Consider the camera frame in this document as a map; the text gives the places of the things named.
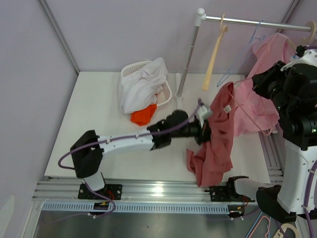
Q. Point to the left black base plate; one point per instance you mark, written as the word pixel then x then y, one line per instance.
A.
pixel 111 191

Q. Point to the light pink t shirt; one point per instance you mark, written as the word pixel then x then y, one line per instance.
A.
pixel 281 49

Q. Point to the pink and blue spare hangers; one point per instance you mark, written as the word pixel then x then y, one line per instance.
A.
pixel 256 224

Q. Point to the blue wire hanger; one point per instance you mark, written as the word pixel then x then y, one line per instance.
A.
pixel 238 58

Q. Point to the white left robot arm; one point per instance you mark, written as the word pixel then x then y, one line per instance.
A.
pixel 89 150

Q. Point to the white rack foot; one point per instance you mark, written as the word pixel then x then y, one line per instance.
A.
pixel 178 96

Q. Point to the aluminium mounting rail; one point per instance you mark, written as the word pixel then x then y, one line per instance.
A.
pixel 142 191

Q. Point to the white plastic basket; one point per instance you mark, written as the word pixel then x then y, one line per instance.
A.
pixel 164 95

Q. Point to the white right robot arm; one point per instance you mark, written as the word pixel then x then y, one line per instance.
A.
pixel 295 196

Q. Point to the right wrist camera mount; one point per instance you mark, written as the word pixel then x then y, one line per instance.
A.
pixel 304 54

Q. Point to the beige spare hanger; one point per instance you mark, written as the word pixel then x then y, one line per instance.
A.
pixel 282 229

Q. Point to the white slotted cable duct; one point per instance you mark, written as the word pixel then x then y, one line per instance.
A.
pixel 137 207

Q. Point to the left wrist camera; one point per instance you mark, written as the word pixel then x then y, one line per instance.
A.
pixel 203 112

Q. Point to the silver clothes rail bar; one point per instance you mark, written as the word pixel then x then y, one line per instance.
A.
pixel 261 24

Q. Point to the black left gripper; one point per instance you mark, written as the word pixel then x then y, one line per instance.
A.
pixel 204 134

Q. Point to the coral red t shirt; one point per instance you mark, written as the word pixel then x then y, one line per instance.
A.
pixel 213 159

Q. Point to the grey rack upright pole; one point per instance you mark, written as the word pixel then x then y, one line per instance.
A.
pixel 198 20

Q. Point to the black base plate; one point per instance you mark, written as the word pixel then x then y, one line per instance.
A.
pixel 222 193
pixel 111 191

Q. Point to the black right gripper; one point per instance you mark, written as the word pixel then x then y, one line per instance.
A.
pixel 261 81

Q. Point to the pink wire hanger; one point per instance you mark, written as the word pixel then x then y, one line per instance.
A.
pixel 254 113

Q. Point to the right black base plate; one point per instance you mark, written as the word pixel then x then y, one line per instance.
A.
pixel 222 193

